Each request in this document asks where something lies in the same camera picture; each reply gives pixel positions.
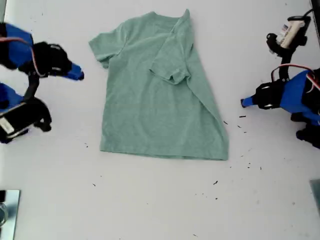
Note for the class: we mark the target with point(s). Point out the green t-shirt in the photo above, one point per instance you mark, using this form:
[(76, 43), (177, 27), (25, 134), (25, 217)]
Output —
[(155, 112)]

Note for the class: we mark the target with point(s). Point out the black clamp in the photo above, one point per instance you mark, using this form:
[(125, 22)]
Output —
[(2, 196)]

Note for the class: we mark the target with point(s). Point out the black camera stalk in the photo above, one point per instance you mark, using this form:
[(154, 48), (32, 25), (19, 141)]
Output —
[(32, 86), (286, 62)]

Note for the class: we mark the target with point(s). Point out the black camera box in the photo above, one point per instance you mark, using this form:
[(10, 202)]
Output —
[(12, 120), (290, 32)]

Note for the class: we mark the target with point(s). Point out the steel base plate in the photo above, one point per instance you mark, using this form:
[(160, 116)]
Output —
[(12, 212)]

